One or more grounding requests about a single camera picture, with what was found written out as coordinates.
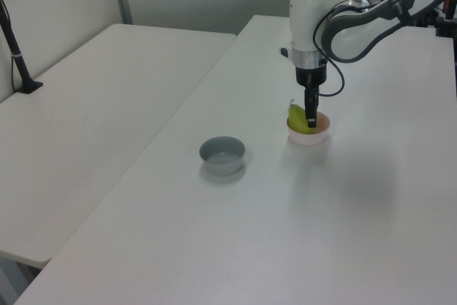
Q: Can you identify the pink plastic bowl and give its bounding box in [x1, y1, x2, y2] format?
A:
[286, 111, 332, 147]

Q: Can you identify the grey plastic bowl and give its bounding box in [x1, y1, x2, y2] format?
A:
[198, 136, 247, 176]

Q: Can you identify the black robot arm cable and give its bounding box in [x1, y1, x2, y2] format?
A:
[312, 4, 346, 97]

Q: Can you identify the green yellow pear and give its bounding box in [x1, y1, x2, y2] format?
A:
[286, 99, 310, 135]

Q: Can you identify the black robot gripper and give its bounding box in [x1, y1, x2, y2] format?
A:
[294, 64, 328, 129]

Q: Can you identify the black clamp stand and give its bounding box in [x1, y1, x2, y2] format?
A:
[433, 0, 457, 39]

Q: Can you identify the black camera stand pole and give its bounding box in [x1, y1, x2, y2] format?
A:
[0, 0, 44, 96]

